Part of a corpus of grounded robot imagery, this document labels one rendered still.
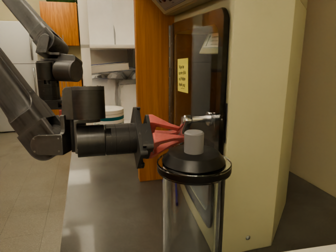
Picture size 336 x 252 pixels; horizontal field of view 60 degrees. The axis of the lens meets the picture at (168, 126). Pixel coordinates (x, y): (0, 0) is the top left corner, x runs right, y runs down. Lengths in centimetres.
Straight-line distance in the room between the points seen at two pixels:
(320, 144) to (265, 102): 47
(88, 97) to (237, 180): 30
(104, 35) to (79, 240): 137
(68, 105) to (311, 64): 73
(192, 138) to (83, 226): 40
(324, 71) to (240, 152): 49
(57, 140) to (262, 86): 36
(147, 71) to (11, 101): 39
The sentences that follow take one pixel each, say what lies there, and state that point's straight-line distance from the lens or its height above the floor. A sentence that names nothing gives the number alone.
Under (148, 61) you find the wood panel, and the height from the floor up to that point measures 130.
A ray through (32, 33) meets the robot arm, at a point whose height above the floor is 137.
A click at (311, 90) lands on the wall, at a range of 99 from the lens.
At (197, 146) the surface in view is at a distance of 41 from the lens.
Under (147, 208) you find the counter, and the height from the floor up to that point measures 94.
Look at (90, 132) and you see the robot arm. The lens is 52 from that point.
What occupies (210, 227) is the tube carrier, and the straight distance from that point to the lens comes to 43.
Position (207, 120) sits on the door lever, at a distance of 54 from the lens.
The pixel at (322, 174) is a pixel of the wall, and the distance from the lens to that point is 99.
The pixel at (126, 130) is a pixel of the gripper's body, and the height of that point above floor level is 118.
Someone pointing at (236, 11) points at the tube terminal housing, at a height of 138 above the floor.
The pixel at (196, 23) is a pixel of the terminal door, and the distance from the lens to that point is 60.
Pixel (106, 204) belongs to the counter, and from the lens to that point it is 79.
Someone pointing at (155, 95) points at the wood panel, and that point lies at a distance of 83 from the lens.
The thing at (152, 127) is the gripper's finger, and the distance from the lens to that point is 55.
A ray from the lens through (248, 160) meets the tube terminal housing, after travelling 55.
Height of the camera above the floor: 132
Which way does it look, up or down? 14 degrees down
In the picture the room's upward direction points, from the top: straight up
